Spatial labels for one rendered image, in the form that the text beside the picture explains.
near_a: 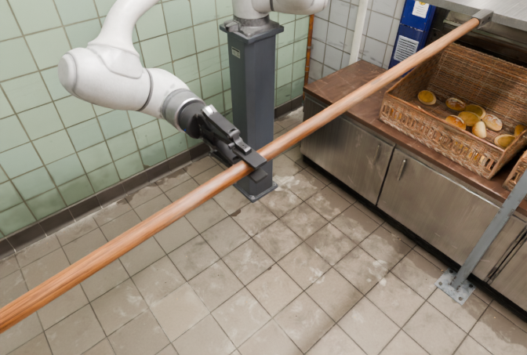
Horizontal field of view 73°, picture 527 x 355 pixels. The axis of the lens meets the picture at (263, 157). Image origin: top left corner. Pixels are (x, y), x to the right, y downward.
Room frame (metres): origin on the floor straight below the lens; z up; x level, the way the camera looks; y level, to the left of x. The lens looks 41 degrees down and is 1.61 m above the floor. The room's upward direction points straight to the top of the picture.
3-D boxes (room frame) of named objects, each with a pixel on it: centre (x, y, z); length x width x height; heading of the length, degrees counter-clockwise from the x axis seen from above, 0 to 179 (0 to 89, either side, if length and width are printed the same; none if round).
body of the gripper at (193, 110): (0.64, 0.13, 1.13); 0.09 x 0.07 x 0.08; 41
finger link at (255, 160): (0.52, 0.03, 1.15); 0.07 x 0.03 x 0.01; 41
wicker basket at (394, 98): (1.38, -0.91, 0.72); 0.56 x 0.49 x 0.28; 39
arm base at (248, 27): (1.54, 0.07, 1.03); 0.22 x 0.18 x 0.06; 131
